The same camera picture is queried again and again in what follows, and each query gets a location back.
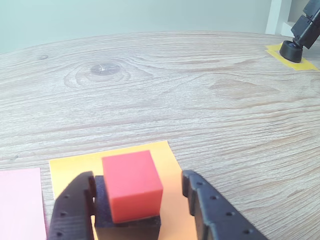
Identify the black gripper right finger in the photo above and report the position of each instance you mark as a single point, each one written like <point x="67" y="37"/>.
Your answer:
<point x="220" y="220"/>

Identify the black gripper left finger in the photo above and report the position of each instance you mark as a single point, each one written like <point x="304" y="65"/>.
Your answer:
<point x="70" y="215"/>

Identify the small black foam block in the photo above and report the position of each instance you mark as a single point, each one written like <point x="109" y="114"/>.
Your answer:
<point x="105" y="215"/>

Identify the red cube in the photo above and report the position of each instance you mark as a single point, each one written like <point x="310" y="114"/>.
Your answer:
<point x="132" y="185"/>

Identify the pink paper sheet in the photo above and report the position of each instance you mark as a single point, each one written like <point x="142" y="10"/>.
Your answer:
<point x="20" y="205"/>

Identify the orange paper sheet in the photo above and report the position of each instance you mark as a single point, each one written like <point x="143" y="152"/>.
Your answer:
<point x="172" y="200"/>

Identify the yellow tape square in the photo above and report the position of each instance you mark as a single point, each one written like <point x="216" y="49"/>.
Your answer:
<point x="303" y="65"/>

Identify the white shelf unit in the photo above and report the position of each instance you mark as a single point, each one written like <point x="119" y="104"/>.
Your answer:
<point x="277" y="17"/>

